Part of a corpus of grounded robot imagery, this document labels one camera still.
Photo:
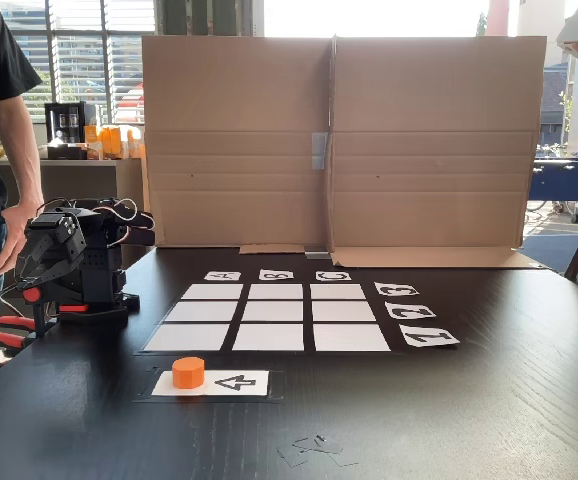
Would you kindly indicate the paper label number 1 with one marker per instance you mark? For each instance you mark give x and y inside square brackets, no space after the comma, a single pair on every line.
[429,336]

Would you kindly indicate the white nine-square paper grid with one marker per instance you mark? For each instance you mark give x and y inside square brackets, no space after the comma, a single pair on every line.
[269,337]

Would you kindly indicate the paper label number 2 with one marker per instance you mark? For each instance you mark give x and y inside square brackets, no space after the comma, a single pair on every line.
[410,310]

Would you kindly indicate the paper label number 3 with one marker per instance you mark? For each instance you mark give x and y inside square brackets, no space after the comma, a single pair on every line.
[396,289]

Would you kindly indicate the black mini fridge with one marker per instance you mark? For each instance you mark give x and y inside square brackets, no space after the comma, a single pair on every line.
[71,122]

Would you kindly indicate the paper label letter A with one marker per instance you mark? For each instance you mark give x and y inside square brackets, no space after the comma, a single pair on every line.
[223,276]

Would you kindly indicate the orange snack package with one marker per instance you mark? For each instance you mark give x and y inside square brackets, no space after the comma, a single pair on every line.
[136,145]
[93,145]
[111,141]

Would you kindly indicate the black clamp with red lever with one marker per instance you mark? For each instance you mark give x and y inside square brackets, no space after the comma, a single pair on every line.
[74,308]

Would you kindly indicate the round orange token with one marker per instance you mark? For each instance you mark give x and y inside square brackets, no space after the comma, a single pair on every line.
[188,372]

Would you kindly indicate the black tray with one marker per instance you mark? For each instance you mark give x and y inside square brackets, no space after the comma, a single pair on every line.
[66,152]

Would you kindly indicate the paper label letter C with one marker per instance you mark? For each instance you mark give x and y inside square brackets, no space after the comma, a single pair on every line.
[333,275]

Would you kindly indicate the white arrow paper sheet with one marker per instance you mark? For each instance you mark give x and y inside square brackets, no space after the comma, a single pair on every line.
[239,384]

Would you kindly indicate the grey tape on table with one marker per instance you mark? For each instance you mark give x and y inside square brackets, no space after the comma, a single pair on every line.
[317,255]

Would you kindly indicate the cardboard panel with wide flap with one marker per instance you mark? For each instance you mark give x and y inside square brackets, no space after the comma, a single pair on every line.
[434,150]

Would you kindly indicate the wooden counter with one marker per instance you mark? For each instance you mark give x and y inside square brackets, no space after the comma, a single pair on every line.
[84,180]

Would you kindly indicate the grey tape on cardboard seam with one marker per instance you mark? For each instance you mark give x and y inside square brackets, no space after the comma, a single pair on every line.
[320,150]

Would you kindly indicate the paper label letter B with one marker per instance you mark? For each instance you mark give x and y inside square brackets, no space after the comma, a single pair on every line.
[276,274]

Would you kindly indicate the cardboard panel with narrow flap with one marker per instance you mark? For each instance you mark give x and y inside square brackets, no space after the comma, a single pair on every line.
[234,150]

